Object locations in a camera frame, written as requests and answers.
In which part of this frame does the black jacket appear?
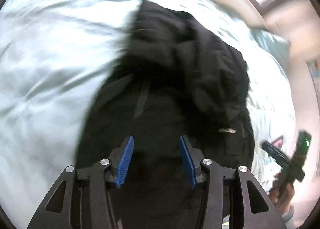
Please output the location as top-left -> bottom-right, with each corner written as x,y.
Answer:
76,0 -> 255,228

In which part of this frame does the right hand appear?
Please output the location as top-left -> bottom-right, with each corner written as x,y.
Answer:
268,173 -> 295,215

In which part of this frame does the light green quilt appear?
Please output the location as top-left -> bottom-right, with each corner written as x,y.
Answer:
1,0 -> 296,228

